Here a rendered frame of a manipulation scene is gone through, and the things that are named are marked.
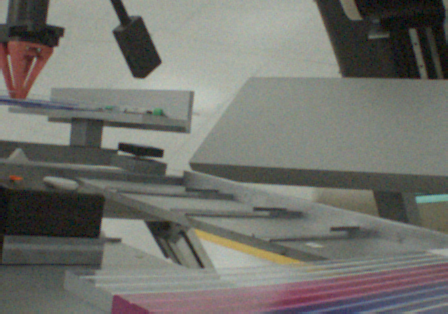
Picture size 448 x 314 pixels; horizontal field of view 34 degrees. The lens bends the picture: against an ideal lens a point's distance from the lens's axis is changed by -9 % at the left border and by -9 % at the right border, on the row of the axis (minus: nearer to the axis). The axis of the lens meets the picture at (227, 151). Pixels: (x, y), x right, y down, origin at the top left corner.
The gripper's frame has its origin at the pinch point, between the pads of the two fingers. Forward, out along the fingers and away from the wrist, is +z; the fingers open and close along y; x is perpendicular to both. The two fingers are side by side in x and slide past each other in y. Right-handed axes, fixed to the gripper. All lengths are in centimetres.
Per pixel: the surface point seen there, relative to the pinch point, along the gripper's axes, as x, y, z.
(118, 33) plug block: -23.3, 42.6, -2.6
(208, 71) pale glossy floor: 157, -94, -22
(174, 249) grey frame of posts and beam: 24.0, 9.9, 19.9
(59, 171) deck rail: -1.2, 11.9, 9.4
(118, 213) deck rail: 9.4, 12.4, 14.3
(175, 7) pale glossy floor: 192, -144, -55
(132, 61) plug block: -21.5, 42.7, -0.7
